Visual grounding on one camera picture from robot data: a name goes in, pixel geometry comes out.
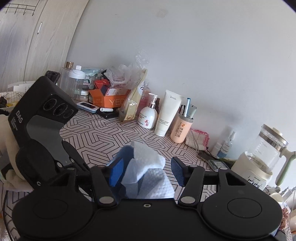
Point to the small clear plastic box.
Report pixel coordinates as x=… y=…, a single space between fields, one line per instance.
x=215 y=165

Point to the pink toothbrush holder cup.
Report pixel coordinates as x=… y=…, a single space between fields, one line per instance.
x=181 y=128

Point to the grey white small device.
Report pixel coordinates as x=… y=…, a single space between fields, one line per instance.
x=87 y=107

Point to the white small tube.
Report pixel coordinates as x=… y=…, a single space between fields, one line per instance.
x=106 y=110

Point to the white pump lotion bottle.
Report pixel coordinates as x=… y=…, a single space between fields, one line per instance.
x=148 y=115

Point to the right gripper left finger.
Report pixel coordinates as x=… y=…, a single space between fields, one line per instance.
x=106 y=182

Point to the left gloved hand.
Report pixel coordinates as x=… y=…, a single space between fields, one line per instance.
x=10 y=175

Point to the white paper towel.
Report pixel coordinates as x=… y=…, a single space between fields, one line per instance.
x=155 y=183

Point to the white cream tube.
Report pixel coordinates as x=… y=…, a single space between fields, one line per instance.
x=170 y=106

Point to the clear white-lid bottle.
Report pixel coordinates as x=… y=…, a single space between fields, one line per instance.
x=75 y=82

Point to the small white spray bottle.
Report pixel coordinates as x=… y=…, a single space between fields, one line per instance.
x=226 y=146

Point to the black flat case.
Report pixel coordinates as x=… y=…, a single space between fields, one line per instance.
x=108 y=114

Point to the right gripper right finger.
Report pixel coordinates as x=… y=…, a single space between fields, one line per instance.
x=191 y=178

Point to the beige powder bag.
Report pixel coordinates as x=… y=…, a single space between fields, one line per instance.
x=129 y=108

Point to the small white pill bottle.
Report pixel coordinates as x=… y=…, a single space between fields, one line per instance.
x=216 y=149

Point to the glass electric kettle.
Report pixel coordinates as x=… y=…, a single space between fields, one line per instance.
x=257 y=163

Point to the clear gold-cap bottle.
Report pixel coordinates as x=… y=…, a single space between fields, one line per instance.
x=65 y=82

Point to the white pink-edged cloth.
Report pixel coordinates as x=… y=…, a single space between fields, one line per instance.
x=197 y=138

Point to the blue white toothbrush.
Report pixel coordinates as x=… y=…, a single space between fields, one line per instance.
x=187 y=107

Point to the orange cardboard box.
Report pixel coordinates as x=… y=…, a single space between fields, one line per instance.
x=114 y=98

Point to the clear plastic bag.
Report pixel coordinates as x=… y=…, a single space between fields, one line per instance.
x=128 y=77

